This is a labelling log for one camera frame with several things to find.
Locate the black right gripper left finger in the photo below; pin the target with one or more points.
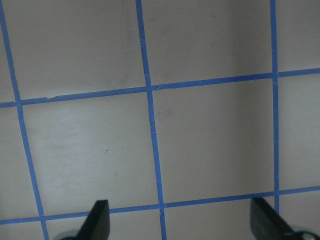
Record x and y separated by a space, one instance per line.
97 224

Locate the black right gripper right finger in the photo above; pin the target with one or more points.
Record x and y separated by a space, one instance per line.
265 222

